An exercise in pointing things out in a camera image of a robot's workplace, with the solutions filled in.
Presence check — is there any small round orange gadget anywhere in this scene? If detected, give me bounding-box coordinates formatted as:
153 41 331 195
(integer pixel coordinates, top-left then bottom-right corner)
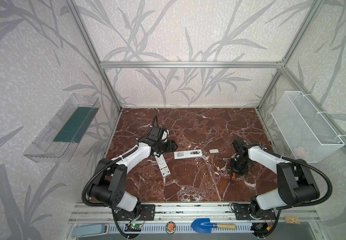
166 221 177 235

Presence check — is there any right side wired circuit board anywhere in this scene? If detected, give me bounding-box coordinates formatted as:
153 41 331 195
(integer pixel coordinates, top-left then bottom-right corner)
251 223 273 238

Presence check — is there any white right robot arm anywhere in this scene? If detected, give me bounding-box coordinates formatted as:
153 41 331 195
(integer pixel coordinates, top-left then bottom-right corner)
230 139 333 218

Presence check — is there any white remote control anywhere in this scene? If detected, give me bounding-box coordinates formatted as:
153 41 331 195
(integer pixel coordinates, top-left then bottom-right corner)
174 150 203 160

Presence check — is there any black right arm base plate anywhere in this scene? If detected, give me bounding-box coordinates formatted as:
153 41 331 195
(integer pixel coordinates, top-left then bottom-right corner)
231 203 277 221

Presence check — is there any white wire mesh basket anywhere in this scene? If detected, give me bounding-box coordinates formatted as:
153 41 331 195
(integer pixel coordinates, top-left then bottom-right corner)
272 91 345 163

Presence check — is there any small tan circuit board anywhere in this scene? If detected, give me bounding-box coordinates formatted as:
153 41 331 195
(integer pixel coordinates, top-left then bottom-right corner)
285 216 301 224

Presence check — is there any white remote with coloured buttons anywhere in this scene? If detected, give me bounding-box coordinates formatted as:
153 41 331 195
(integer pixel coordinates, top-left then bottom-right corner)
154 154 171 178

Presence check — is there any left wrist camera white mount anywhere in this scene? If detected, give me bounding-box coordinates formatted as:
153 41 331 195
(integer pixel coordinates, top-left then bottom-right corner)
159 128 169 142

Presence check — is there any green led circuit board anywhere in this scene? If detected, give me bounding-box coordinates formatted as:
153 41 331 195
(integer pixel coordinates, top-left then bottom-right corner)
125 223 143 232

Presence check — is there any white battery cover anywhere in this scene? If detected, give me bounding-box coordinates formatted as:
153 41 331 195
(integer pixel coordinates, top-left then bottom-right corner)
209 149 219 154

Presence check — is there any blue trowel wooden handle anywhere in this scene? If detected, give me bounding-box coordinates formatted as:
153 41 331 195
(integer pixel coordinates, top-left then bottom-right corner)
191 218 237 234

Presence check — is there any clear plastic wall bin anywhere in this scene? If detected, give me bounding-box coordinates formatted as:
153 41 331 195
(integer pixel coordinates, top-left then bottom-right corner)
24 94 101 163

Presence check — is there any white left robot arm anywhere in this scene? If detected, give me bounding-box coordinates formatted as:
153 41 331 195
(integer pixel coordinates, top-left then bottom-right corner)
82 115 178 216

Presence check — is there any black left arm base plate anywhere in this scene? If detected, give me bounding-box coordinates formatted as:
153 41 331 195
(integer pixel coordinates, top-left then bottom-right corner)
115 204 156 221

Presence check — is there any grey flat device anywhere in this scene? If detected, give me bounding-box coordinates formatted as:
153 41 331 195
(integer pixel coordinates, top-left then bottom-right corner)
71 224 109 239

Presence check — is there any pink object in basket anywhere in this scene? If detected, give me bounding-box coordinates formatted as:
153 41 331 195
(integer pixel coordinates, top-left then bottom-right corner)
293 147 306 159

